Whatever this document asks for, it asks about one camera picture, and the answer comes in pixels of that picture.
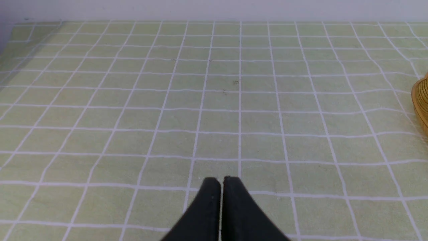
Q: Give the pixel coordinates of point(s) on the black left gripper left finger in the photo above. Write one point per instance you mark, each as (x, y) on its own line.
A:
(201, 221)

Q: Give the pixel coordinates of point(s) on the green checkered tablecloth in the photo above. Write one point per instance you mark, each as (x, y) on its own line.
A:
(109, 127)

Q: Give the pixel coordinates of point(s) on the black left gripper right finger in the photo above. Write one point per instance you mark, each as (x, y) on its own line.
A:
(242, 218)

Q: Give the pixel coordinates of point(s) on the amber plastic fruit plate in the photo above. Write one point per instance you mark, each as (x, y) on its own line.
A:
(419, 97)

